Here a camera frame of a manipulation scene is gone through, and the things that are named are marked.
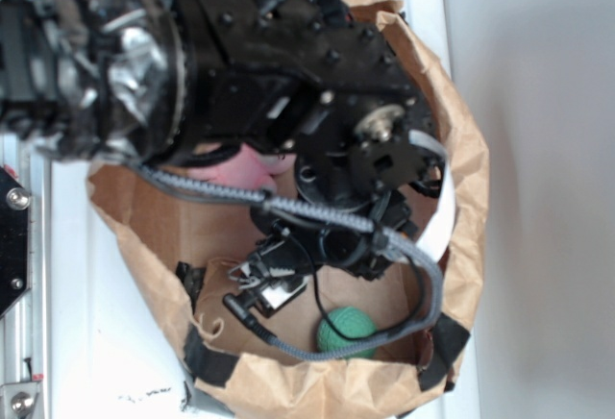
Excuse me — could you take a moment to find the grey braided cable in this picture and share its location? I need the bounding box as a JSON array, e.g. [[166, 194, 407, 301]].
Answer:
[[127, 159, 443, 365]]

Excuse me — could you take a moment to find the silver corner bracket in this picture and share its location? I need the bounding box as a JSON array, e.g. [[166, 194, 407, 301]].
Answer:
[[1, 382, 44, 419]]

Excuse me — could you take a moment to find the pink plush bunny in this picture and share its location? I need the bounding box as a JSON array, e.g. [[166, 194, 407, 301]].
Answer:
[[186, 144, 296, 191]]

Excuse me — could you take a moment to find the white flat ribbon cable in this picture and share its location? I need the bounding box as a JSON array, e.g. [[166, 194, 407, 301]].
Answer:
[[407, 130, 457, 261]]

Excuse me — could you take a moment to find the aluminium frame rail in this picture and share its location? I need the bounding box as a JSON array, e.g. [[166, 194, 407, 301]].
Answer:
[[0, 133, 54, 419]]

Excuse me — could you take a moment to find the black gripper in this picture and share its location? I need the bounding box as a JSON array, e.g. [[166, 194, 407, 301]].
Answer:
[[250, 190, 416, 281]]

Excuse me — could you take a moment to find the black bracket plate with bolts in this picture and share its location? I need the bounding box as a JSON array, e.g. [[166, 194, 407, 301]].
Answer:
[[0, 164, 32, 317]]

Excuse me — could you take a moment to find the green dimpled ball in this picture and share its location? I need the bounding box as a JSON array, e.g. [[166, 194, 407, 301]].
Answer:
[[316, 307, 377, 352]]

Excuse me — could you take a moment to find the brown paper lined box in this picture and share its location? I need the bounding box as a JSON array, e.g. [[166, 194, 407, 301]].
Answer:
[[88, 0, 489, 418]]

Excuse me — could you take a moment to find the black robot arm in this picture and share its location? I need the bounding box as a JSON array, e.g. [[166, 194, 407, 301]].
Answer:
[[1, 0, 454, 278]]

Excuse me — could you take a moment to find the small black camera module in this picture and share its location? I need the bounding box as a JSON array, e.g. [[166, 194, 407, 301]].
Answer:
[[223, 240, 312, 327]]

